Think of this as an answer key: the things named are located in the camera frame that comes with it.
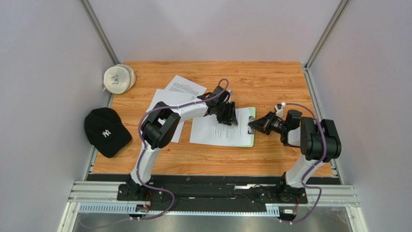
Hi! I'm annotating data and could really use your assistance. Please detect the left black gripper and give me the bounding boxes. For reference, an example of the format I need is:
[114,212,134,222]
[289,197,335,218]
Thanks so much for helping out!
[215,101,239,127]

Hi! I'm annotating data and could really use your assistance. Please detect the signature page paper sheet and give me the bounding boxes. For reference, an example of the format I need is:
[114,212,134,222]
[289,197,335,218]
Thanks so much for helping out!
[190,107,256,147]

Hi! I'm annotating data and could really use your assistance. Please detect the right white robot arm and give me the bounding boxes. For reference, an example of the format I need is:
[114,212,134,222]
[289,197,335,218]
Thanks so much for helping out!
[248,110,341,194]

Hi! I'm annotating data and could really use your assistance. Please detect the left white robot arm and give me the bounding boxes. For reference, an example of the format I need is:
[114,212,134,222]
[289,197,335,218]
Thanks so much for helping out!
[127,86,238,194]

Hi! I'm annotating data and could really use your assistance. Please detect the text-filled paper sheet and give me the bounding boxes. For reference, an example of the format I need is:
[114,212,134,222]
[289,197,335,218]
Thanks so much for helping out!
[164,75,206,100]

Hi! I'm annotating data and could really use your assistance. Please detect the blank white paper sheet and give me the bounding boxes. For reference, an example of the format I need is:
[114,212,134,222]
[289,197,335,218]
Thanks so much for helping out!
[146,89,194,143]

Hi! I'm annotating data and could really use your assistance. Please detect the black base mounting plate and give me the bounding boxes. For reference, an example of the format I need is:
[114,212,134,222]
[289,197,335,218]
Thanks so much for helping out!
[117,175,308,212]

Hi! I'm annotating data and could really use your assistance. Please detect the cream round zip pouch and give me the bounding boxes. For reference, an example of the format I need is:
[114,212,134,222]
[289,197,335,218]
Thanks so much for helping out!
[103,64,136,95]

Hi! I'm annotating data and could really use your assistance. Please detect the black NY baseball cap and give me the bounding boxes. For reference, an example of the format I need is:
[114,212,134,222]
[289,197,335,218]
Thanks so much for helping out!
[84,107,132,158]

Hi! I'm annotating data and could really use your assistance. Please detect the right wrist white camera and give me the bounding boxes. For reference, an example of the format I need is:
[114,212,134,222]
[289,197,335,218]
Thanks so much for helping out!
[274,102,286,118]

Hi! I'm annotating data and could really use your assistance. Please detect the aluminium front rail frame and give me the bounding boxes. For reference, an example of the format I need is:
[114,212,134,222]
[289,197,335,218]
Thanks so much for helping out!
[58,181,367,232]

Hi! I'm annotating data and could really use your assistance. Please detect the right aluminium corner post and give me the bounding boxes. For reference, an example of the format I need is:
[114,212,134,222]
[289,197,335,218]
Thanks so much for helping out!
[304,0,351,70]

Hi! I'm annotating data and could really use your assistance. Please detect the aluminium corner post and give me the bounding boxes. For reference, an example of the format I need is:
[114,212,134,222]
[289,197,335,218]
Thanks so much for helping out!
[79,0,120,65]
[304,0,351,70]

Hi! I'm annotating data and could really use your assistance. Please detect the left aluminium corner post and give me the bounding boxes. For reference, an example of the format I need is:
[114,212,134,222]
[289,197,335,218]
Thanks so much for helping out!
[79,0,120,65]

